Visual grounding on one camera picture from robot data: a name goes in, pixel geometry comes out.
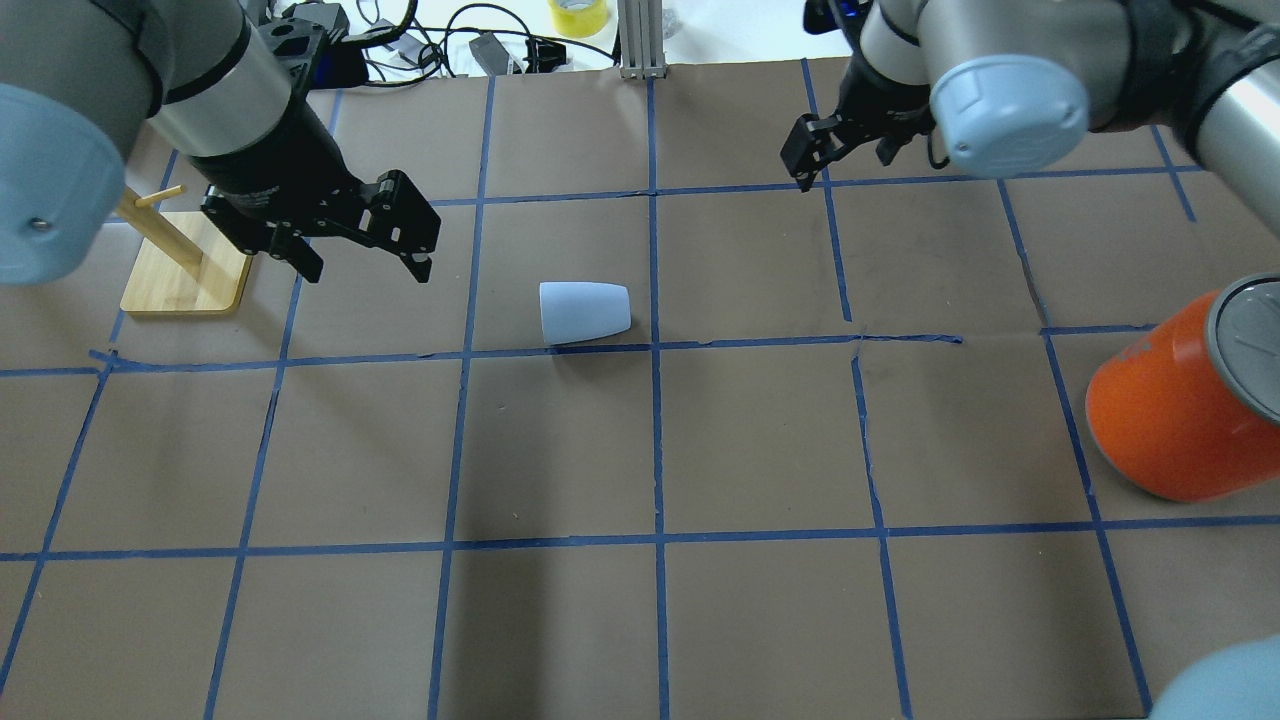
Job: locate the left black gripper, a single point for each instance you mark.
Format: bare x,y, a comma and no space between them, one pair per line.
268,150

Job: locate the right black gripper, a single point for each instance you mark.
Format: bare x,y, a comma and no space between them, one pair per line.
873,100

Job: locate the light blue cup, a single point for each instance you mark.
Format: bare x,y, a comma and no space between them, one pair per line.
580,311

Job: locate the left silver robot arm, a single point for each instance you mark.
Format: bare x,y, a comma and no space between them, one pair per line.
228,90

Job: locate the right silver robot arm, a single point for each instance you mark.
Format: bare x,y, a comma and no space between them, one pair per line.
1014,86

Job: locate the wooden cup tree stand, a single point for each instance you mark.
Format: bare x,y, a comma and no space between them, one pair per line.
185,266

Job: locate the yellow tape roll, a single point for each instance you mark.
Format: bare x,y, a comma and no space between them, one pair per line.
578,19

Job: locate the orange can with silver lid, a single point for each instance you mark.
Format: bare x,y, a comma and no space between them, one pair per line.
1189,413

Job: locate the aluminium frame post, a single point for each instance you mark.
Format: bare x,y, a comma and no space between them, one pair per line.
641,36

